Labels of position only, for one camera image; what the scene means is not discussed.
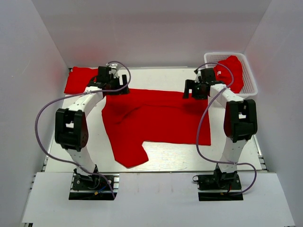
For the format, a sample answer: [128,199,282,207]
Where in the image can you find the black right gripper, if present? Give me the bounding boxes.
[183,79,208,100]

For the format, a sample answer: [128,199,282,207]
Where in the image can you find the red t shirt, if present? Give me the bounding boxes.
[102,89,211,168]
[64,67,98,95]

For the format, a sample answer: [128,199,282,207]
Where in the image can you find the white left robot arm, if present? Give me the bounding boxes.
[54,62,130,189]

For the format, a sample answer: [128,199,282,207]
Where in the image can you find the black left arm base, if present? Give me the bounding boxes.
[69,174,119,201]

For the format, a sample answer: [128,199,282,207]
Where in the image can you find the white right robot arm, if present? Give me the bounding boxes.
[183,68,258,189]

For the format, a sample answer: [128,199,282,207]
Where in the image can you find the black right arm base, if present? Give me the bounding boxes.
[192,167,243,201]

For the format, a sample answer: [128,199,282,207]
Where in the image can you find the red t shirts in basket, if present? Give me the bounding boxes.
[214,55,244,94]

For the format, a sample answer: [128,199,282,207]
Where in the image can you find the white plastic basket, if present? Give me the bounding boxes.
[204,52,258,98]

